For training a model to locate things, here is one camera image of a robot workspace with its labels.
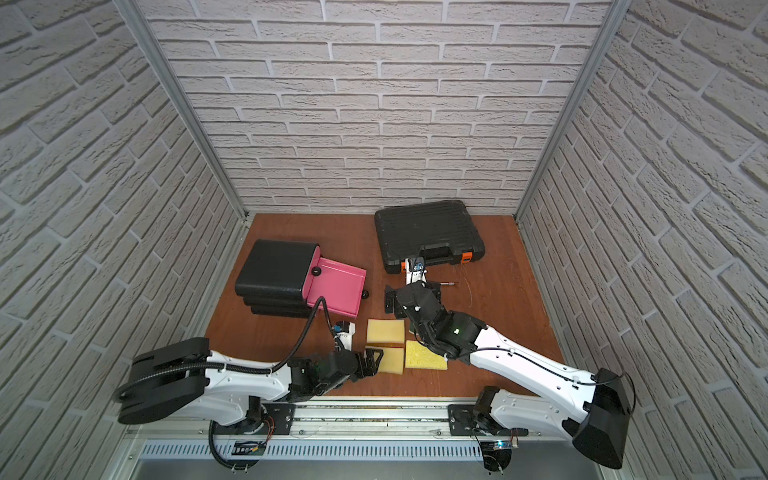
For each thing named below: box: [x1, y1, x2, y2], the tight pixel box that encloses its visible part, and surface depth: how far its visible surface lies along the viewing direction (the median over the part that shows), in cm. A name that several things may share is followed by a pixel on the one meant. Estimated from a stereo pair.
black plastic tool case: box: [374, 200, 485, 273], surface depth 106 cm
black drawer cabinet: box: [235, 239, 319, 317], surface depth 83 cm
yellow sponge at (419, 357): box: [405, 340, 448, 370], surface depth 85 cm
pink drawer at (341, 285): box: [307, 257, 367, 318], surface depth 98 cm
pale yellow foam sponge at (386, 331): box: [367, 319, 405, 343], surface depth 90 cm
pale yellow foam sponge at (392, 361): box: [374, 347, 404, 375], surface depth 83 cm
